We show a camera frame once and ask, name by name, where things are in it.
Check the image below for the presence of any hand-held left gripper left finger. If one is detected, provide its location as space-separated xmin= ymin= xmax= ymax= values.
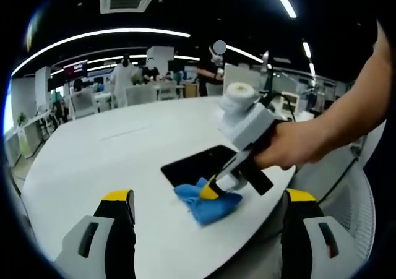
xmin=54 ymin=189 xmax=137 ymax=279

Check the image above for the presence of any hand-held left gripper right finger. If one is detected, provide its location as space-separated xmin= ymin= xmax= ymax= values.
xmin=280 ymin=188 xmax=364 ymax=279

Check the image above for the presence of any blue cleaning cloth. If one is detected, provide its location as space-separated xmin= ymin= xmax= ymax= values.
xmin=173 ymin=176 xmax=244 ymax=226

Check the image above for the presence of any person's right hand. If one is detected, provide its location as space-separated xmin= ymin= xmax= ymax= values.
xmin=252 ymin=121 xmax=322 ymax=171

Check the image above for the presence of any white shelf unit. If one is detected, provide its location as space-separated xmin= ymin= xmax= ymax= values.
xmin=279 ymin=92 xmax=300 ymax=119

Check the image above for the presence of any white partition panel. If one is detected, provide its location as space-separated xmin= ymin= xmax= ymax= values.
xmin=222 ymin=63 xmax=261 ymax=97

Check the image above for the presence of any black stand pole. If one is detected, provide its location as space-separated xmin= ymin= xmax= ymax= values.
xmin=262 ymin=50 xmax=276 ymax=99

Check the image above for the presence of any white mesh office chair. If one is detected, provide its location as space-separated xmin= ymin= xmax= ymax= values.
xmin=293 ymin=155 xmax=376 ymax=263

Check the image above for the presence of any long curved ceiling light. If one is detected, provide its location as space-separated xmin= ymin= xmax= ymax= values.
xmin=11 ymin=27 xmax=192 ymax=76

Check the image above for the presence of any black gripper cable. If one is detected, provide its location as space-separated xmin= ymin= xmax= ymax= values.
xmin=262 ymin=91 xmax=299 ymax=122

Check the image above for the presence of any dark wall screen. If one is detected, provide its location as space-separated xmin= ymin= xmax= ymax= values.
xmin=62 ymin=61 xmax=88 ymax=76

